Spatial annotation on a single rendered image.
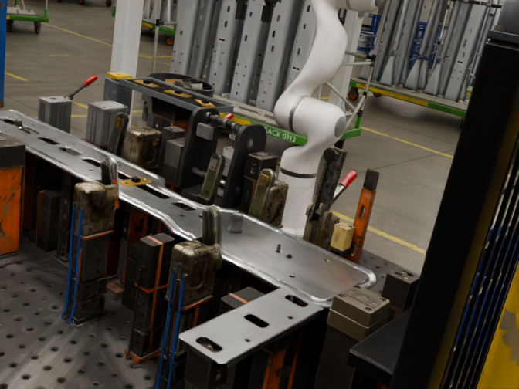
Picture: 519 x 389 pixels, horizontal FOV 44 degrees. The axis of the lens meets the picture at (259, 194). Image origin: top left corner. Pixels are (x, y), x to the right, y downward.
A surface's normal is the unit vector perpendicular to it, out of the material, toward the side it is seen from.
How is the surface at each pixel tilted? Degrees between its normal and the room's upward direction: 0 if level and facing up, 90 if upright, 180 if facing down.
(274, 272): 0
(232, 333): 0
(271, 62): 87
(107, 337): 0
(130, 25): 90
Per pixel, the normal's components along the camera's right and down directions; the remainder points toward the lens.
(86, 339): 0.17, -0.93
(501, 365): -0.62, 0.16
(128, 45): 0.75, 0.33
